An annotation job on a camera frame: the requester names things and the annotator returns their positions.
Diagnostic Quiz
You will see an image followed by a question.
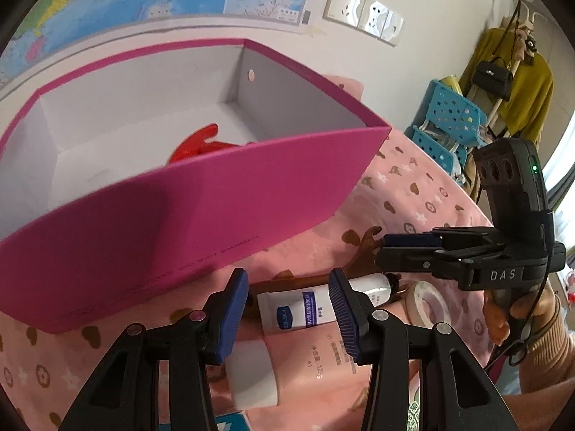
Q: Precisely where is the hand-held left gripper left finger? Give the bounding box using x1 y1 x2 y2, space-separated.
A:
58 268 249 431

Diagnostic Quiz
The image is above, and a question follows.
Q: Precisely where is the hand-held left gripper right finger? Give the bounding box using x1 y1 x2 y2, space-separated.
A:
328 268 508 431

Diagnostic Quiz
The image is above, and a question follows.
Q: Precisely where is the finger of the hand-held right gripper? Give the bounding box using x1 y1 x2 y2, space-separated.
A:
375 245 478 280
384 227 500 252

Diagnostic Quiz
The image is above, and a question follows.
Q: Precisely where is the pink squeeze tube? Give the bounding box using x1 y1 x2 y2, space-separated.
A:
225 273 391 410

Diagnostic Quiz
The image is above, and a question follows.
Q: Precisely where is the blue-green white toothpaste box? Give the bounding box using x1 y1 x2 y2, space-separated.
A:
215 410 252 431

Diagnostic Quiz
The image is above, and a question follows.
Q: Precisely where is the pink cardboard box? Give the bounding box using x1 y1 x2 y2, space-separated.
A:
0 38 391 335

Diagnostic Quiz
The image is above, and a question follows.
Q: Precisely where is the person's right forearm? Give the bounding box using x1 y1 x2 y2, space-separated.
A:
516 292 575 397

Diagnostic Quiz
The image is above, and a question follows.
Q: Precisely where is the person's right hand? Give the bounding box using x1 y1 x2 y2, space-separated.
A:
483 284 562 356

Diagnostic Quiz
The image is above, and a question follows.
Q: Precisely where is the white tape roll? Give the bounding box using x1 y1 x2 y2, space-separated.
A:
406 280 459 330

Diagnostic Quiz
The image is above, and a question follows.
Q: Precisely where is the pink printed blanket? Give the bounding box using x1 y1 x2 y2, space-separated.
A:
0 76 510 431

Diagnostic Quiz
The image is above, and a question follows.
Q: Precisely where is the blue plastic rack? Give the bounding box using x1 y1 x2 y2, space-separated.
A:
406 78 489 176

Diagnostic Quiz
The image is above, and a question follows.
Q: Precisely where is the white aloe tube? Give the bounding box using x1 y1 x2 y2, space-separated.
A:
405 386 426 431

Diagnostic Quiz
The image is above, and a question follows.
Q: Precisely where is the yellow garment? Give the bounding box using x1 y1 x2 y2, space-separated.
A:
458 27 556 144

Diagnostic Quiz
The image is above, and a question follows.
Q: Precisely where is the black handbag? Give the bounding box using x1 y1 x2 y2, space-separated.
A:
471 56 515 102

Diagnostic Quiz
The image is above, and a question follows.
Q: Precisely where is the red spray trigger head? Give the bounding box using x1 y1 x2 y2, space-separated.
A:
170 122 253 165

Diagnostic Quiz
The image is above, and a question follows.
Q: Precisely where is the black cable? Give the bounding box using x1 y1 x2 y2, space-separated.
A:
487 251 555 371

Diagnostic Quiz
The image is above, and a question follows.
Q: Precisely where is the white wall switch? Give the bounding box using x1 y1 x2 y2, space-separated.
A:
381 8 404 47

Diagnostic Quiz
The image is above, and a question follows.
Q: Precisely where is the white wall socket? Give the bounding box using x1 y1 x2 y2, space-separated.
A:
358 0 388 37
324 0 367 26

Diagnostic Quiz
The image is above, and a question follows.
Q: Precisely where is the colourful wall map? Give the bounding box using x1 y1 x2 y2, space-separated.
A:
0 0 239 88

